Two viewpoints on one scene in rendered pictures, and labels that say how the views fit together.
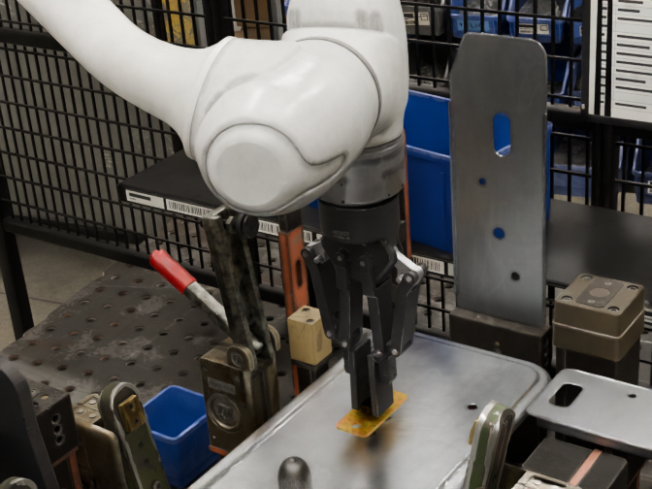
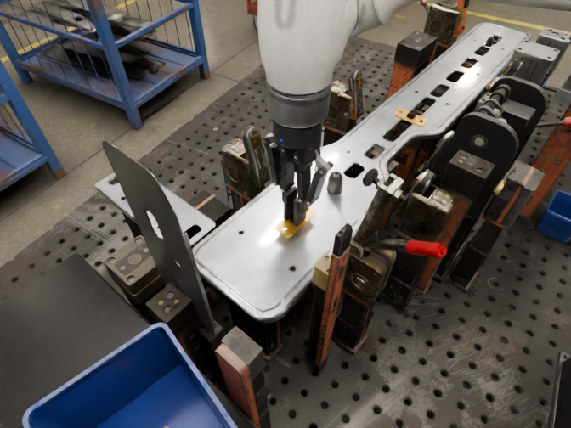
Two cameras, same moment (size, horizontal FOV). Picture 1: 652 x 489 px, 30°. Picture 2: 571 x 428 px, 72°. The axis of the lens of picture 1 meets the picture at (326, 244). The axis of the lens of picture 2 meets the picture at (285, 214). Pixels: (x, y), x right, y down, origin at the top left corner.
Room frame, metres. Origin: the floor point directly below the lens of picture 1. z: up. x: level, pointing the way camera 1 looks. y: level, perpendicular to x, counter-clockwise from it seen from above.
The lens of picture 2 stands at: (1.52, -0.02, 1.60)
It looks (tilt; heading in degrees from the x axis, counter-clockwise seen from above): 49 degrees down; 184
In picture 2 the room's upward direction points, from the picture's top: straight up
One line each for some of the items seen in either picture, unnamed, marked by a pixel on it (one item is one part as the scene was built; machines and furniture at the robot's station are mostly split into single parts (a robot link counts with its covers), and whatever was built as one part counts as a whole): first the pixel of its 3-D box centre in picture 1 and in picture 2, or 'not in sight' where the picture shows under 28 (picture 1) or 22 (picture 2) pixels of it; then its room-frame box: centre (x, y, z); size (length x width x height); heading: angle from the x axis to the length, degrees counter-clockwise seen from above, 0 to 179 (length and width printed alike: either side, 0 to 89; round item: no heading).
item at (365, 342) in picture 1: (361, 374); (300, 209); (1.04, -0.02, 1.06); 0.03 x 0.01 x 0.07; 144
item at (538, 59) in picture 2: not in sight; (505, 115); (0.48, 0.58, 0.90); 0.13 x 0.10 x 0.41; 54
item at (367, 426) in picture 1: (372, 407); (295, 218); (1.03, -0.03, 1.02); 0.08 x 0.04 x 0.01; 144
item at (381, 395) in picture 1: (380, 379); (290, 203); (1.03, -0.04, 1.06); 0.03 x 0.01 x 0.07; 144
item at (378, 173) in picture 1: (355, 163); (298, 97); (1.03, -0.03, 1.29); 0.09 x 0.09 x 0.06
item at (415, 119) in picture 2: not in sight; (410, 115); (0.65, 0.25, 1.01); 0.08 x 0.04 x 0.01; 53
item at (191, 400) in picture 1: (177, 438); not in sight; (1.42, 0.23, 0.74); 0.11 x 0.10 x 0.09; 144
